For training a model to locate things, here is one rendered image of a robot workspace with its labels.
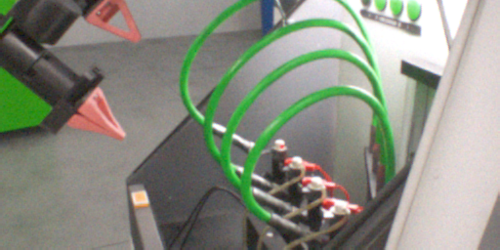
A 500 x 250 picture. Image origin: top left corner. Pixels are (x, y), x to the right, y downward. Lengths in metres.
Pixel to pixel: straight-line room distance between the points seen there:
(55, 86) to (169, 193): 0.64
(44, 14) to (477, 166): 0.54
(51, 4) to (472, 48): 0.50
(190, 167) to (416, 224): 0.75
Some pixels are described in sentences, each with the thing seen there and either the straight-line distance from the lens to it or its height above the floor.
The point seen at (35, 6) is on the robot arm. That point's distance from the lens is 0.74.
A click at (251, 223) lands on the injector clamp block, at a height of 0.98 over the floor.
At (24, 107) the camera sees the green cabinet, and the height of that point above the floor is 0.24.
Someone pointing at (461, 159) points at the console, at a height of 1.29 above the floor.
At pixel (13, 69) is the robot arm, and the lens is 0.76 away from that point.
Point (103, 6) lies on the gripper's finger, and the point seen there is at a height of 1.41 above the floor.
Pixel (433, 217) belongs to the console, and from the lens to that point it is 0.64.
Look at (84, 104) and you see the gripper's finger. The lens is 0.74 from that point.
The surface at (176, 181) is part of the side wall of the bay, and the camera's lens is 1.31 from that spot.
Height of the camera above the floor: 1.53
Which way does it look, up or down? 19 degrees down
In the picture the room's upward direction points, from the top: straight up
